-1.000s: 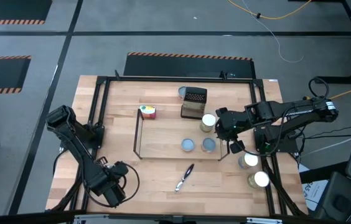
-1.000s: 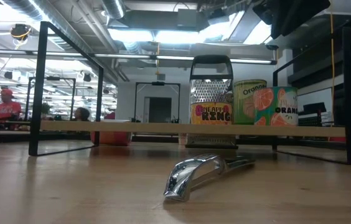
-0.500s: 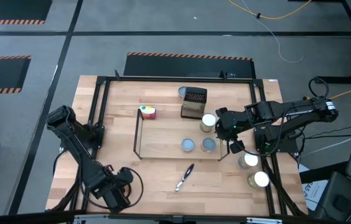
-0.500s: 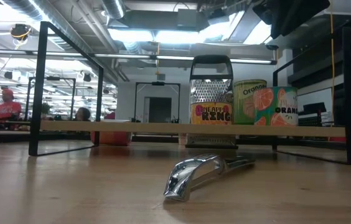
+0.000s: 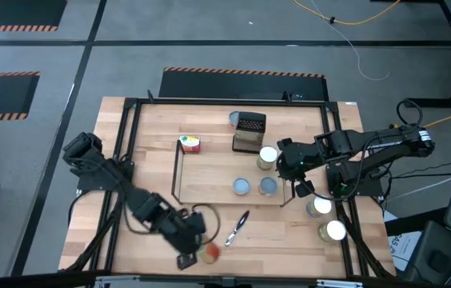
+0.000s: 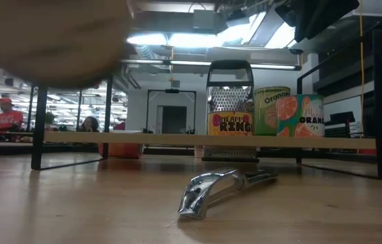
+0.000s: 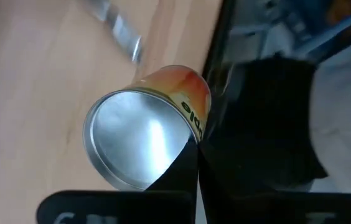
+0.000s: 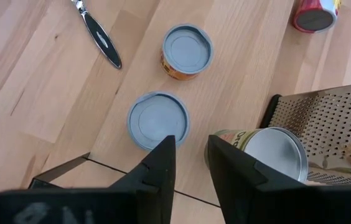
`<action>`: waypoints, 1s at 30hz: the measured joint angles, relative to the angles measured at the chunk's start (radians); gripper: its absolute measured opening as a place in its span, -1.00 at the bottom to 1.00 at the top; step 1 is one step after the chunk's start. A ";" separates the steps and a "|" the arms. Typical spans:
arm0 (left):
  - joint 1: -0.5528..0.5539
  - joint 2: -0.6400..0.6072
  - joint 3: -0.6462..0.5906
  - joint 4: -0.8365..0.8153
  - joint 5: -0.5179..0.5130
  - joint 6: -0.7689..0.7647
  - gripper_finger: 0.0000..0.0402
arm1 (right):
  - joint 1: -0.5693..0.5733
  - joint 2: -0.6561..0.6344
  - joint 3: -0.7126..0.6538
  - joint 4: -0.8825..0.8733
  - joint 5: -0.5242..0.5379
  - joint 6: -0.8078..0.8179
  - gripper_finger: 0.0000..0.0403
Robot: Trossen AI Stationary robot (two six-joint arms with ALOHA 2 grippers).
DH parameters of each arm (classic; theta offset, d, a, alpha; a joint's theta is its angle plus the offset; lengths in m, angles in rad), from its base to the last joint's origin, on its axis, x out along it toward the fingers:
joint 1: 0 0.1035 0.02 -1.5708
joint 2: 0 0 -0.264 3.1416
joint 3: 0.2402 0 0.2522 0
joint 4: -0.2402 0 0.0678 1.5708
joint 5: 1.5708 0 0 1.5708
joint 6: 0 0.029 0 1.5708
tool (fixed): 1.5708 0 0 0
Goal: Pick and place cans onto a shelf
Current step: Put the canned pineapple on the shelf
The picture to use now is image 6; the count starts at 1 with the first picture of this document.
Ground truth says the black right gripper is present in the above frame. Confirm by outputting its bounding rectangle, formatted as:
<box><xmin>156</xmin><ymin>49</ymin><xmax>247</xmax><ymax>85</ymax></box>
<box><xmin>274</xmin><ymin>0</ymin><xmax>360</xmax><ymax>43</ymax></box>

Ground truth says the green orange label can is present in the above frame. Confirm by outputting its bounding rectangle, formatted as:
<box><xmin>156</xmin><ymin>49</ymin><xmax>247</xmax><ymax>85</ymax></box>
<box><xmin>253</xmin><ymin>86</ymin><xmax>291</xmax><ymax>136</ymax></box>

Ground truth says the teal mandarin orange can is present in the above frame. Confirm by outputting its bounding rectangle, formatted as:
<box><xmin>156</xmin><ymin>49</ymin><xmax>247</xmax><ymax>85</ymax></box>
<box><xmin>275</xmin><ymin>94</ymin><xmax>326</xmax><ymax>138</ymax></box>

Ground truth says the yellow pineapple rings can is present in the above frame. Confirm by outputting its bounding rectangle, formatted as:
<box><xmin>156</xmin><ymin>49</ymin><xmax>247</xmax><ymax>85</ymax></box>
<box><xmin>207</xmin><ymin>110</ymin><xmax>254</xmax><ymax>137</ymax></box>

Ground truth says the short ceiling tube light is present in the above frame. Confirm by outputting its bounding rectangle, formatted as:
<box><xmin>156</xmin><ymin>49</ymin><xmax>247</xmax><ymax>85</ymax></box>
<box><xmin>250</xmin><ymin>63</ymin><xmax>303</xmax><ymax>71</ymax></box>

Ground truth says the white ceiling air unit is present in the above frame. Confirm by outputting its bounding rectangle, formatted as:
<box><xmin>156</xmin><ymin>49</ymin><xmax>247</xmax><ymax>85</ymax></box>
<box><xmin>346</xmin><ymin>0</ymin><xmax>382</xmax><ymax>18</ymax></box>

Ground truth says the white whiteboard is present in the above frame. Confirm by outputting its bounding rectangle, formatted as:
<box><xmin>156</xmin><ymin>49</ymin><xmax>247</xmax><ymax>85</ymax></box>
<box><xmin>324</xmin><ymin>96</ymin><xmax>363</xmax><ymax>136</ymax></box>

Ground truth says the black desk equipment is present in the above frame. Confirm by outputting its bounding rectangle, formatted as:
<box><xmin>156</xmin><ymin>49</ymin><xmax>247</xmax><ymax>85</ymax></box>
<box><xmin>324</xmin><ymin>111</ymin><xmax>356</xmax><ymax>138</ymax></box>

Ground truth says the long ceiling tube light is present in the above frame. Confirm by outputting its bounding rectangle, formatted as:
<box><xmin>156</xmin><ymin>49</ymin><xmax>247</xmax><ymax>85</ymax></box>
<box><xmin>119</xmin><ymin>58</ymin><xmax>212</xmax><ymax>67</ymax></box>

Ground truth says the person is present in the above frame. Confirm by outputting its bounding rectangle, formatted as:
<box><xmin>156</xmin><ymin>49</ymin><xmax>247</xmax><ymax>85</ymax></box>
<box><xmin>0</xmin><ymin>97</ymin><xmax>25</xmax><ymax>135</ymax></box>
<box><xmin>79</xmin><ymin>116</ymin><xmax>100</xmax><ymax>133</ymax></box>

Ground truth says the green potted plant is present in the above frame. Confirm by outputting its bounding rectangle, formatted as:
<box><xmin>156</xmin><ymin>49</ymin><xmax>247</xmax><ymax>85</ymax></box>
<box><xmin>43</xmin><ymin>111</ymin><xmax>57</xmax><ymax>131</ymax></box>

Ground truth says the yellow hanging cable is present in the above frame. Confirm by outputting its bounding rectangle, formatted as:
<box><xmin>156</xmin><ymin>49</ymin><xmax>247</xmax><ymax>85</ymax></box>
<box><xmin>359</xmin><ymin>13</ymin><xmax>364</xmax><ymax>138</ymax></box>

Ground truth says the metal box grater black handle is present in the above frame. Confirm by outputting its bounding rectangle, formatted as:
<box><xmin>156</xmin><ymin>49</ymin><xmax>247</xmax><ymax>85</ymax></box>
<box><xmin>201</xmin><ymin>60</ymin><xmax>259</xmax><ymax>163</ymax></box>

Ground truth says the black metal stand frame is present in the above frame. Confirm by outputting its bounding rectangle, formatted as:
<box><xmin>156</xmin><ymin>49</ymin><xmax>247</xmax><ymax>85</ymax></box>
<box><xmin>146</xmin><ymin>88</ymin><xmax>198</xmax><ymax>135</ymax></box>

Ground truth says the wooden shelf black metal frame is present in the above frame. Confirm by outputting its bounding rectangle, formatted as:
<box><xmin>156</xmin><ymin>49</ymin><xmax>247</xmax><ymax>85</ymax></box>
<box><xmin>30</xmin><ymin>28</ymin><xmax>382</xmax><ymax>180</ymax></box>

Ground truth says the chrome kitchen tool dark handle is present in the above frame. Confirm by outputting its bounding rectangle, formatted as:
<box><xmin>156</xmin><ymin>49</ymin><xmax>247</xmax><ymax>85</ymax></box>
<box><xmin>177</xmin><ymin>167</ymin><xmax>279</xmax><ymax>220</ymax></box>

